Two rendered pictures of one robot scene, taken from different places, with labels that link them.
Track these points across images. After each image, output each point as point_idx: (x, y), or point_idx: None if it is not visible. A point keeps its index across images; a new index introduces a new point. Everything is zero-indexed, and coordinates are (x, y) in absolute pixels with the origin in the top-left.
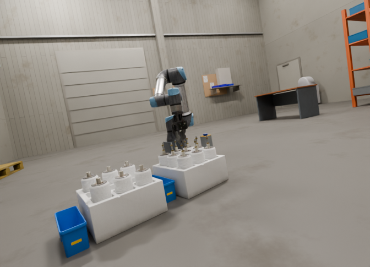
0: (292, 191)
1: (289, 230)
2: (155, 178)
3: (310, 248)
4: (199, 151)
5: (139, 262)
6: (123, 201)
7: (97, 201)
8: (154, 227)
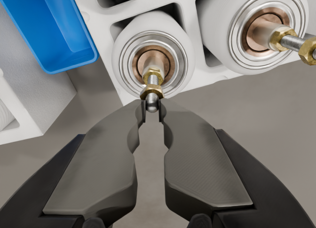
0: (284, 165)
1: None
2: (15, 105)
3: (181, 224)
4: (262, 60)
5: None
6: None
7: None
8: (49, 130)
